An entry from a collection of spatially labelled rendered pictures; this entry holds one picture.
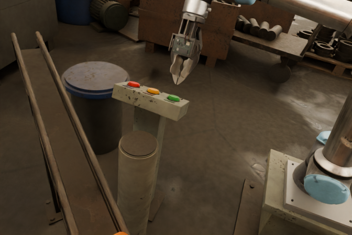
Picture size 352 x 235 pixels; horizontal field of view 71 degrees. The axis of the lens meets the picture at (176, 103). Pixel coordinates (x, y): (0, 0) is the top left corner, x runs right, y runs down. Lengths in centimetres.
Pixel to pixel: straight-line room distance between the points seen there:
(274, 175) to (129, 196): 59
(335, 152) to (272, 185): 35
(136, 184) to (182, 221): 47
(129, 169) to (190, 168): 70
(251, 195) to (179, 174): 38
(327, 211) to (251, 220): 37
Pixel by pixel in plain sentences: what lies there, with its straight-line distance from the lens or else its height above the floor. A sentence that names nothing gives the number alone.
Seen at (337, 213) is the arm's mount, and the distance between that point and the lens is 109.
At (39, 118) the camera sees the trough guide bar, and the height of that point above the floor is 72.
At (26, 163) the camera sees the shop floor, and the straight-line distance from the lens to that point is 149.
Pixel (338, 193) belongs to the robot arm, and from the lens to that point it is 88.
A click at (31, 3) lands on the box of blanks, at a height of 46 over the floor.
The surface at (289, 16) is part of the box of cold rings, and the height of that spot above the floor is 36.
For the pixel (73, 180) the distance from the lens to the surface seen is 51.
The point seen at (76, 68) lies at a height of 43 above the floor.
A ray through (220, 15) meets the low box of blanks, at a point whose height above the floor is 52.
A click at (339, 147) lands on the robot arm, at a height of 64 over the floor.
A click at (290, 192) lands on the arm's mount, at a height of 33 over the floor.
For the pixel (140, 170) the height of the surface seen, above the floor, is 46.
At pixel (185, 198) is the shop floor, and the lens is 130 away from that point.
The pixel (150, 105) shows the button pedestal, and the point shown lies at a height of 59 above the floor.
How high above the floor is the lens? 105
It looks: 34 degrees down
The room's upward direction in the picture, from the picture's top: 10 degrees clockwise
